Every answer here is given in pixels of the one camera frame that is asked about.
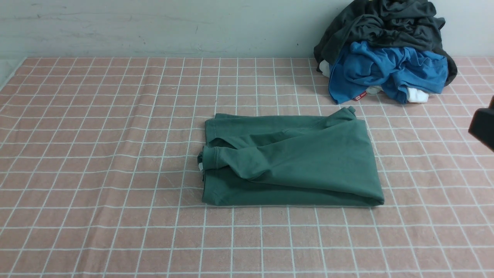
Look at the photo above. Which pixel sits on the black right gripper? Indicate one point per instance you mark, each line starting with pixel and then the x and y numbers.
pixel 482 125

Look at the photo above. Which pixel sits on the blue garment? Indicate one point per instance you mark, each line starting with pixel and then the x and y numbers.
pixel 395 69

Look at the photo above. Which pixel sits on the green long sleeve shirt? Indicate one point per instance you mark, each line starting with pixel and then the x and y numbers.
pixel 289 160

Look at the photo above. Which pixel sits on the pink checkered tablecloth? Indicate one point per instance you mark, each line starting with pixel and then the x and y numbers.
pixel 99 177

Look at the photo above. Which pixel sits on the dark grey garment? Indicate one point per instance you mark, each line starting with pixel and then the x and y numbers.
pixel 386 23

